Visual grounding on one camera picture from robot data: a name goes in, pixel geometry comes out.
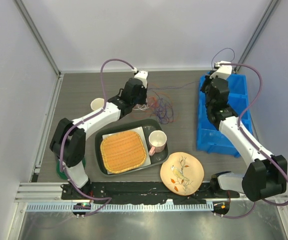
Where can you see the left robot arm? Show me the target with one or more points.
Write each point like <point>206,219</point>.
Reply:
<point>69,140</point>

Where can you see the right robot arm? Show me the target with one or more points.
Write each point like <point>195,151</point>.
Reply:
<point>266,174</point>

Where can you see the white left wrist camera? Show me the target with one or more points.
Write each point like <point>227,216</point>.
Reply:
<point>141,75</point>

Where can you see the yellow ceramic mug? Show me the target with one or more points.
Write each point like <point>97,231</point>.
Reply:
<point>97,104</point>

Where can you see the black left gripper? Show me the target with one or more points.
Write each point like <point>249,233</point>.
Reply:
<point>142,101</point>

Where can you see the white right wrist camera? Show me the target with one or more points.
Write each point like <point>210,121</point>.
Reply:
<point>222,69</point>

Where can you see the bird pattern ceramic plate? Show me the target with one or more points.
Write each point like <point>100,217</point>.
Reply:
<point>182,173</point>

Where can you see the aluminium front rail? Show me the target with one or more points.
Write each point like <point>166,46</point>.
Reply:
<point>60,197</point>

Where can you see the green tape roll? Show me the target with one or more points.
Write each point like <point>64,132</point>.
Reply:
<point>62,174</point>

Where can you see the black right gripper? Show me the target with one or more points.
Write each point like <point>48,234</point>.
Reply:
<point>204,88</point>

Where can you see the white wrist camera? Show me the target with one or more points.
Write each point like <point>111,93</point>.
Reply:
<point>222,69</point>
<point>141,75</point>

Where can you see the blue plastic compartment bin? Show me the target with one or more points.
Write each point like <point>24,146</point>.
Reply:
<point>209,139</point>

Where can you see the pink ceramic mug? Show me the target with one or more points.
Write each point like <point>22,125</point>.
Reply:
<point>157,142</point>

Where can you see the orange woven basket mat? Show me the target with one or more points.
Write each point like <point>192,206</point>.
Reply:
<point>122,151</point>

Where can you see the dark green plastic tray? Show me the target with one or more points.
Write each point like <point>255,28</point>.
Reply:
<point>144,128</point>

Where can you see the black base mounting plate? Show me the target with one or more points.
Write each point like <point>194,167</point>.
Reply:
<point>152,193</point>

